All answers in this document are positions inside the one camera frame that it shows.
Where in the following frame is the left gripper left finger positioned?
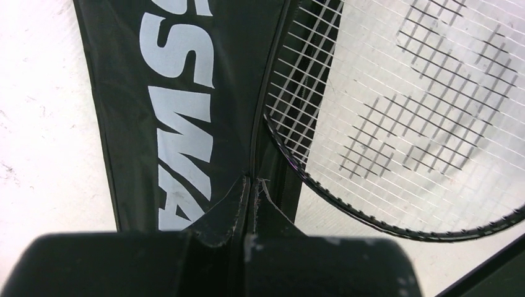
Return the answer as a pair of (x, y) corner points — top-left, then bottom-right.
(186, 176), (251, 248)

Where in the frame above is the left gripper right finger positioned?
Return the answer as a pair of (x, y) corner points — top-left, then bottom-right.
(253, 178), (306, 242)

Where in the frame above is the black Crossway racket bag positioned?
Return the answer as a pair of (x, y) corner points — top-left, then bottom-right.
(74, 1), (319, 232)

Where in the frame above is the black badminton racket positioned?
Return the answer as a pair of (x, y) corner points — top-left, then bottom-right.
(264, 1), (524, 242)

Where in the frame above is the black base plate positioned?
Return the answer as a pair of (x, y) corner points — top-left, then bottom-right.
(438, 235), (524, 297)

